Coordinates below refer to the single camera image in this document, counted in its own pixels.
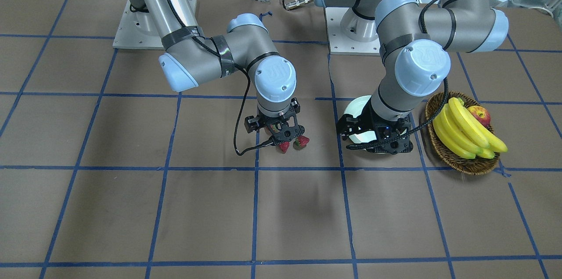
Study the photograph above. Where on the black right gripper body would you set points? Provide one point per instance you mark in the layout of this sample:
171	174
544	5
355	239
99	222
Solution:
251	124

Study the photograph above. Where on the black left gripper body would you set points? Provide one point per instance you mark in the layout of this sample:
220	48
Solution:
368	124

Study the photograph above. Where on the red strawberry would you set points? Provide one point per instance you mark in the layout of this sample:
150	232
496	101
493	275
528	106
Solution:
284	146
301	142
271	129

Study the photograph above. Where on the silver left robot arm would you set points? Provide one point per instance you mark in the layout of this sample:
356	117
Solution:
415	42

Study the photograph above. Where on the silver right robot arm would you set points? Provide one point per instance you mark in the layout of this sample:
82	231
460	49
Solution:
190	59

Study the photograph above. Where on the light green plate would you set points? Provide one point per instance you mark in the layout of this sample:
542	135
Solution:
362	125

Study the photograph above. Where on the yellow banana bunch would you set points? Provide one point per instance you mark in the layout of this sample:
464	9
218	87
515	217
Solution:
463	135

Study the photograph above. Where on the brown wicker basket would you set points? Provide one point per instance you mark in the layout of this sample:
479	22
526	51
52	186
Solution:
477	166

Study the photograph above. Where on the red yellow apple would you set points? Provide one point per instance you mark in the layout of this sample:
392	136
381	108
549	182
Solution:
481	114

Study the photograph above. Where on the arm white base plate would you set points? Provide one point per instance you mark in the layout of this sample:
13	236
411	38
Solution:
145	24
349	34

